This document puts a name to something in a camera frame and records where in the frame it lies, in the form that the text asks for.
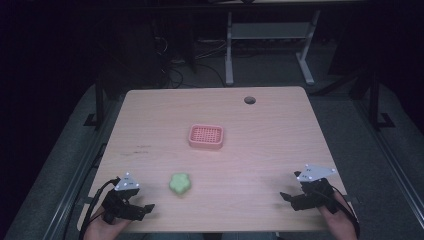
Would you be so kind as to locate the black metal stand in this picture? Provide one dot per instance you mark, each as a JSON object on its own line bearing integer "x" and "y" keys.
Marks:
{"x": 99, "y": 106}
{"x": 374, "y": 100}

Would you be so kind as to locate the green flower-shaped soap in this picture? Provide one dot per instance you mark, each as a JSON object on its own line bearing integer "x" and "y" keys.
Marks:
{"x": 180, "y": 183}

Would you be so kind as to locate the person's left hand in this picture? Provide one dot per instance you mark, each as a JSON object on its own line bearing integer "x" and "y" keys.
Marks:
{"x": 100, "y": 230}

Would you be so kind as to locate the person's right hand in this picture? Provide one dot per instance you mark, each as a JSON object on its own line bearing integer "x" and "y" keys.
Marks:
{"x": 343, "y": 223}

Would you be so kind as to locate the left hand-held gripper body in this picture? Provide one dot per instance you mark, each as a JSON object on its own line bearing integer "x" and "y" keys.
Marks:
{"x": 120, "y": 205}

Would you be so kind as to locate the pink slotted soap dish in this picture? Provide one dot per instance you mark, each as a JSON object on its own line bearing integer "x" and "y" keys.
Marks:
{"x": 206, "y": 136}

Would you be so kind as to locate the white metal desk frame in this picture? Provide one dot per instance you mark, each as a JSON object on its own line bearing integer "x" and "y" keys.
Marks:
{"x": 270, "y": 30}

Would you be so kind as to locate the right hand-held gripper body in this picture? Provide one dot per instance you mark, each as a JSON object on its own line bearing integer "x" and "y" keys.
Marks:
{"x": 316, "y": 193}

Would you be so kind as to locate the grey metal rail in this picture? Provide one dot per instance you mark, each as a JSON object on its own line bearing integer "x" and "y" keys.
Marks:
{"x": 78, "y": 176}
{"x": 393, "y": 160}

